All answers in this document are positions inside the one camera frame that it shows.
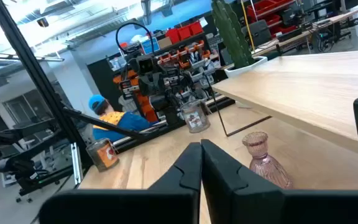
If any green cactus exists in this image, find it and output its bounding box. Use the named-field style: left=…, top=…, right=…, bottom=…
left=210, top=0, right=257, bottom=70

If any black aluminium table frame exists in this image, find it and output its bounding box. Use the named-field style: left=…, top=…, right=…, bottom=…
left=0, top=0, right=236, bottom=187

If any red storage bin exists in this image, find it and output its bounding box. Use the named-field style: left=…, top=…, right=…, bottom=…
left=188, top=21, right=204, bottom=35
left=165, top=27, right=181, bottom=44
left=177, top=25, right=193, bottom=40

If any red bin shelving unit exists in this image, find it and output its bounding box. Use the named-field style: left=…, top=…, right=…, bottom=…
left=246, top=0, right=300, bottom=35

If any wooden shelf riser black frame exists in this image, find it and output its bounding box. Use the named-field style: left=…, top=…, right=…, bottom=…
left=203, top=49, right=358, bottom=191

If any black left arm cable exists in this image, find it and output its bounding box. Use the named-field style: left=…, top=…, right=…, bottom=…
left=115, top=22, right=155, bottom=58

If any white hexagonal plant pot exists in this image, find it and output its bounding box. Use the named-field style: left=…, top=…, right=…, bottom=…
left=224, top=55, right=269, bottom=79

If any person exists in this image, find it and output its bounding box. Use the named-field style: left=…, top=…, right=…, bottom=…
left=88, top=94, right=160, bottom=143

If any yellow pole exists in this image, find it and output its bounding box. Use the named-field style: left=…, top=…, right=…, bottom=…
left=240, top=0, right=256, bottom=51

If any black shelving rack with bins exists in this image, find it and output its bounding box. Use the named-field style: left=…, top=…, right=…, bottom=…
left=87, top=30, right=226, bottom=122

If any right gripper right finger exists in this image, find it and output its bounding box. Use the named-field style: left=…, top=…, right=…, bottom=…
left=200, top=139, right=358, bottom=224

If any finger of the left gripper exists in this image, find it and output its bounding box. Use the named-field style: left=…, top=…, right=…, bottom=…
left=156, top=73, right=167, bottom=96
left=146, top=73, right=158, bottom=96

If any long wooden workbench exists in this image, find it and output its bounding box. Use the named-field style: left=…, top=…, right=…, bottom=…
left=253, top=9, right=358, bottom=57

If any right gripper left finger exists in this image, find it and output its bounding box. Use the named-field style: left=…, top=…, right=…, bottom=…
left=39, top=142, right=203, bottom=224

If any black office chair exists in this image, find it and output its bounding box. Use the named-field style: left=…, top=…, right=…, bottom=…
left=242, top=19, right=272, bottom=48

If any glass candle jar orange label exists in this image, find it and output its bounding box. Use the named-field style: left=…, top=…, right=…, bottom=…
left=85, top=138, right=120, bottom=173

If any pink glass candle stick holder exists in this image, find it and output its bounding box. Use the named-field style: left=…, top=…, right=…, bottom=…
left=242, top=131, right=293, bottom=190

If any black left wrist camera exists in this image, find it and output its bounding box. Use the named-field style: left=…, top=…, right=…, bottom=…
left=137, top=55, right=160, bottom=75

